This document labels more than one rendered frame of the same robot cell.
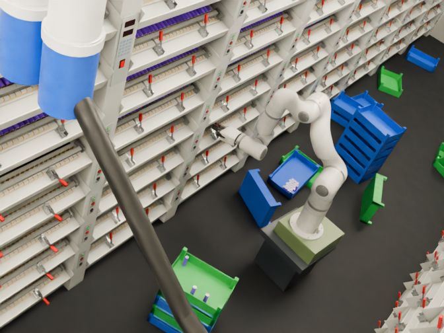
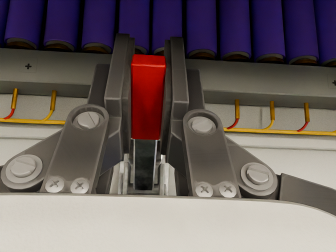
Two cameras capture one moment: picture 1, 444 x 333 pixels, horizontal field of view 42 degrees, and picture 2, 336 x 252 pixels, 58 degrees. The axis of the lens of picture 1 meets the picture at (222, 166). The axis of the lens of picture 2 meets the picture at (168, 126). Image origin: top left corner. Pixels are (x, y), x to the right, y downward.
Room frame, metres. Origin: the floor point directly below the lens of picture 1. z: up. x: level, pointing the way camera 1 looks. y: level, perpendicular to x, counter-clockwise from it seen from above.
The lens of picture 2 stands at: (2.44, 0.04, 0.68)
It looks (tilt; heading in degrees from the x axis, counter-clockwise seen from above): 56 degrees down; 59
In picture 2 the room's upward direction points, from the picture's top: 8 degrees clockwise
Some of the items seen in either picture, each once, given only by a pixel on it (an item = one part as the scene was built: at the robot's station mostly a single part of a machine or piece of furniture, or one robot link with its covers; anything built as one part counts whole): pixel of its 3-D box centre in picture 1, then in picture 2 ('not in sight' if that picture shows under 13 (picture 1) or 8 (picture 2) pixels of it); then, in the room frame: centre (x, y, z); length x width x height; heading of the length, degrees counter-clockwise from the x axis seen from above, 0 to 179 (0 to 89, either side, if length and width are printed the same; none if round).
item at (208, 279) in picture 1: (200, 281); not in sight; (1.65, -0.11, 0.36); 0.30 x 0.20 x 0.08; 80
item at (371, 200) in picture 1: (372, 199); not in sight; (3.01, -1.02, 0.10); 0.30 x 0.08 x 0.20; 178
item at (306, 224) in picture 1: (312, 215); not in sight; (2.24, -0.54, 0.47); 0.19 x 0.19 x 0.18
